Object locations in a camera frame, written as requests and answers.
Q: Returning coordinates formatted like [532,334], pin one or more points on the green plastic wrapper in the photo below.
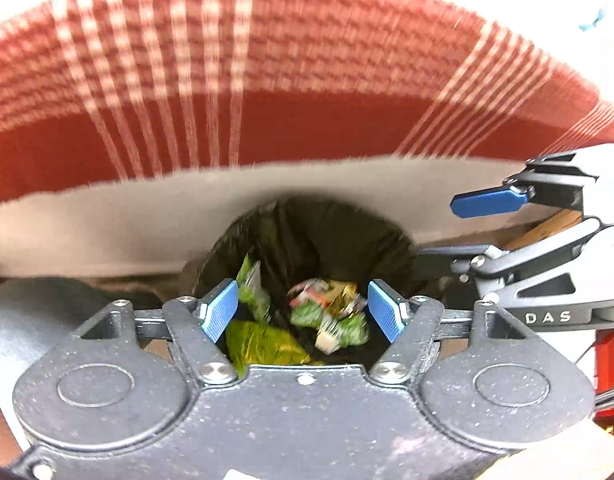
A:
[252,290]
[354,330]

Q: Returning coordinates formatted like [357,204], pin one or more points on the large gold foil wrapper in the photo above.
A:
[267,345]

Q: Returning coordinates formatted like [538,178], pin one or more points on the waste bin with black liner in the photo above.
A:
[327,240]

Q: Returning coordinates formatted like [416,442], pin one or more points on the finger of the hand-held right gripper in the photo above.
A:
[474,260]
[487,202]

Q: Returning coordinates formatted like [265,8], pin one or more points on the grey mattress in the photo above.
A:
[112,230]

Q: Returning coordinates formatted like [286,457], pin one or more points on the orange and white snack packet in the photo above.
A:
[317,291]

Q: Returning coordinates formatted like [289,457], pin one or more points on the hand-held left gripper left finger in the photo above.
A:
[219,310]

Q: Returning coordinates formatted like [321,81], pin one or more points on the wooden board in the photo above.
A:
[542,230]

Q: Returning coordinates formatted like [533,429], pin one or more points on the red plaid blanket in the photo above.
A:
[307,85]

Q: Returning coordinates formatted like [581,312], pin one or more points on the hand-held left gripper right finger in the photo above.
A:
[384,310]

